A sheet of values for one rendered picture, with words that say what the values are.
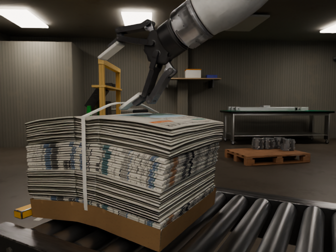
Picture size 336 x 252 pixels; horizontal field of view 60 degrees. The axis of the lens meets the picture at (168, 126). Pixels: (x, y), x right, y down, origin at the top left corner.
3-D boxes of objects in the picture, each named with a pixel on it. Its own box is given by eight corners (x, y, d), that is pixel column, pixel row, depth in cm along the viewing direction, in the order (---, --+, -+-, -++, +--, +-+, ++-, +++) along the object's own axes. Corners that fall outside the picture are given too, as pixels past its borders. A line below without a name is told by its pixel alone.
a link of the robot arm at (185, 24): (203, 30, 55) (178, 47, 58) (219, 39, 63) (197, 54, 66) (183, -10, 56) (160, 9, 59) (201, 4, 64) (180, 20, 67)
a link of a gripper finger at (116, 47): (117, 43, 69) (116, 40, 69) (98, 59, 72) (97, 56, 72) (125, 45, 71) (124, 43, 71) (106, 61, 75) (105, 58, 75)
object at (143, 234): (92, 226, 59) (93, 206, 59) (163, 189, 84) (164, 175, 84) (159, 253, 52) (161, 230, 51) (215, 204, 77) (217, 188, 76)
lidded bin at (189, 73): (199, 79, 822) (199, 70, 821) (201, 78, 788) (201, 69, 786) (184, 79, 820) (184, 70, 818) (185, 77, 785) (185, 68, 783)
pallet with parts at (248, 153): (278, 153, 619) (279, 136, 617) (312, 161, 532) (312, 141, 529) (222, 157, 579) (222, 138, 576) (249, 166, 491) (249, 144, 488)
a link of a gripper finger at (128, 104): (146, 92, 69) (147, 95, 69) (125, 107, 72) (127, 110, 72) (138, 92, 67) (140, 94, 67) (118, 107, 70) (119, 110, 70)
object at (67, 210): (31, 217, 69) (29, 198, 69) (110, 186, 94) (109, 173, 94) (80, 222, 61) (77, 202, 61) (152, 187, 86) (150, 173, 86)
